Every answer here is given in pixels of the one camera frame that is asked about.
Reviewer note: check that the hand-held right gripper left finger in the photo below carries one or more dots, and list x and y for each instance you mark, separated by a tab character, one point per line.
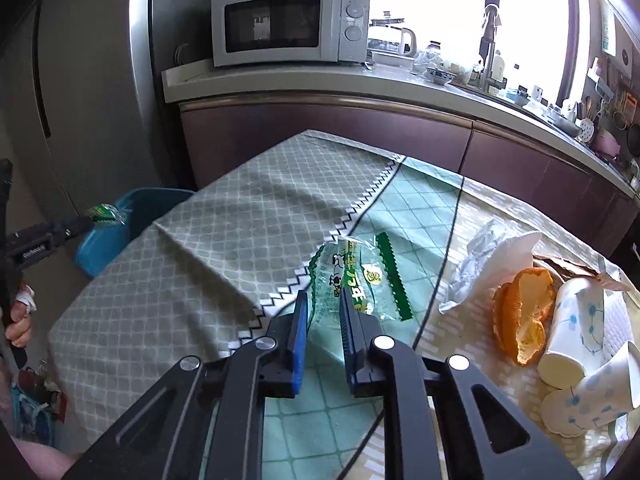
299	345

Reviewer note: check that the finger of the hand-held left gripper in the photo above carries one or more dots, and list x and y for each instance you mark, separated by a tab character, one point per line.
65	237
72	222

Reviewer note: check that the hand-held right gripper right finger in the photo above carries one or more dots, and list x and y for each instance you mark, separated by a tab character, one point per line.
346	340

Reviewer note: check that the small green candy wrapper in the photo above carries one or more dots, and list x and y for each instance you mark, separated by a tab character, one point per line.
104	212

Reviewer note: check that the clear green-printed plastic wrapper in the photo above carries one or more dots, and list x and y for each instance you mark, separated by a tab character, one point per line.
365	280

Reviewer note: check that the blue plastic bin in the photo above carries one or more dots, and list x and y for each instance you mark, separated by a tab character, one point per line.
145	210

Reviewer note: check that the person's left hand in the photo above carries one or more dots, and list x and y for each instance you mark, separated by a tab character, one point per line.
20	327

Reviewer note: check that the silver refrigerator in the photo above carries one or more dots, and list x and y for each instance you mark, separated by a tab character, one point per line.
90	85

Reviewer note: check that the crumpled clear plastic film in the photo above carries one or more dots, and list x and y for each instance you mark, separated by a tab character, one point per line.
467	270

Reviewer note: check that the patterned green beige tablecloth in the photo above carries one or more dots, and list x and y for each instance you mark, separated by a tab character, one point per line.
225	220

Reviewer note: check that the red and blue floor clutter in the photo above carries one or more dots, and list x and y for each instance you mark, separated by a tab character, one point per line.
37	405

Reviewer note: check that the orange peel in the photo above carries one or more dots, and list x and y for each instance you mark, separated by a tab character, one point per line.
520	320

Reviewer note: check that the white paper napkin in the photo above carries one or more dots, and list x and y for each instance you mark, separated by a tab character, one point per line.
512	255

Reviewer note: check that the person's pink clothing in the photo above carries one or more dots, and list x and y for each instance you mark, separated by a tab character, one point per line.
42	462

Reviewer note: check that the brown kitchen counter cabinet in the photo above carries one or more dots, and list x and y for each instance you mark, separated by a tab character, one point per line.
350	125

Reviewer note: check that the blue-patterned white paper cup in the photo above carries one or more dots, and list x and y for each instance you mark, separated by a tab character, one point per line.
572	330
585	400

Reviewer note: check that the torn brown paper bag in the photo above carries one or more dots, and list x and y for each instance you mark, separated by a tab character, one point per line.
575	267

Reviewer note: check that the blue and white bowl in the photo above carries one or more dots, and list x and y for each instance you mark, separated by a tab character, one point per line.
441	76

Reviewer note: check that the white microwave oven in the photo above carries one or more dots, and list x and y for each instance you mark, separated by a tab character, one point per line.
280	25

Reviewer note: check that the white soap bottle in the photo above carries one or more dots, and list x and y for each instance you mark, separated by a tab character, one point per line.
496	67

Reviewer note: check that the polka dot utensil cup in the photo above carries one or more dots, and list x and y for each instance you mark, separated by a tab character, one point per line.
587	130

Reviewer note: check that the pink bowl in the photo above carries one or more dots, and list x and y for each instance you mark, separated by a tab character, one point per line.
606	144

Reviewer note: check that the kitchen sink faucet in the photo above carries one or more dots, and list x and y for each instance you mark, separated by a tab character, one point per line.
489	40

